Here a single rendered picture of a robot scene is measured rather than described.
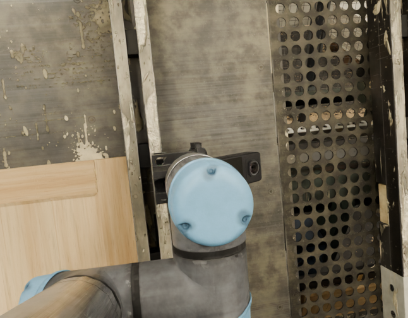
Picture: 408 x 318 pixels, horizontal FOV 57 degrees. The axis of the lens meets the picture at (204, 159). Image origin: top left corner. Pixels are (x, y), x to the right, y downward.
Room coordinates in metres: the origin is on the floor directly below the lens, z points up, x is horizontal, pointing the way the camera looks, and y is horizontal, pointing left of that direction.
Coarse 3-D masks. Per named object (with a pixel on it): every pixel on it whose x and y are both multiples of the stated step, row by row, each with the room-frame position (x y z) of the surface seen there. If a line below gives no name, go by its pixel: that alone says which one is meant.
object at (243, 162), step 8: (248, 152) 0.47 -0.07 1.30; (256, 152) 0.47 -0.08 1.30; (224, 160) 0.43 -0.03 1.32; (232, 160) 0.44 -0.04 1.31; (240, 160) 0.44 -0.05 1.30; (248, 160) 0.45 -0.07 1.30; (256, 160) 0.46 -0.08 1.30; (240, 168) 0.44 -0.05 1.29; (248, 168) 0.44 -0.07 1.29; (256, 168) 0.45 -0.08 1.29; (248, 176) 0.44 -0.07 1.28; (256, 176) 0.45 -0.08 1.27
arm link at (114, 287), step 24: (120, 264) 0.25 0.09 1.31; (24, 288) 0.22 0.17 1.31; (48, 288) 0.17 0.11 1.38; (72, 288) 0.17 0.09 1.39; (96, 288) 0.18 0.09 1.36; (120, 288) 0.22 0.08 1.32; (24, 312) 0.11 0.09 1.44; (48, 312) 0.12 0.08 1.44; (72, 312) 0.13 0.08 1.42; (96, 312) 0.14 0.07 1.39; (120, 312) 0.19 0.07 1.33
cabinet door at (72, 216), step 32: (96, 160) 0.53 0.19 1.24; (0, 192) 0.48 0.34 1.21; (32, 192) 0.49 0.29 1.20; (64, 192) 0.50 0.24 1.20; (96, 192) 0.50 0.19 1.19; (128, 192) 0.51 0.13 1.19; (0, 224) 0.46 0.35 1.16; (32, 224) 0.46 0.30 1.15; (64, 224) 0.47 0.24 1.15; (96, 224) 0.48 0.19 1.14; (128, 224) 0.48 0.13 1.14; (0, 256) 0.43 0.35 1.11; (32, 256) 0.44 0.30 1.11; (64, 256) 0.44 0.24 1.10; (96, 256) 0.45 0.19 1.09; (128, 256) 0.45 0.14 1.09; (0, 288) 0.40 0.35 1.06
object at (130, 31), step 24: (120, 0) 0.63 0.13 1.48; (144, 0) 0.63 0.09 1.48; (120, 24) 0.61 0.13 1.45; (144, 24) 0.61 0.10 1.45; (120, 48) 0.59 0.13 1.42; (144, 48) 0.59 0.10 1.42; (120, 72) 0.57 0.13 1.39; (144, 72) 0.57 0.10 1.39; (120, 96) 0.55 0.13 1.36; (144, 96) 0.56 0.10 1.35; (144, 120) 0.57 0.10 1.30; (144, 144) 0.52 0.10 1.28; (144, 168) 0.52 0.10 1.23; (144, 192) 0.50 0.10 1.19; (144, 216) 0.45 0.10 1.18; (168, 216) 0.46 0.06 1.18; (144, 240) 0.43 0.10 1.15; (168, 240) 0.44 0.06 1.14
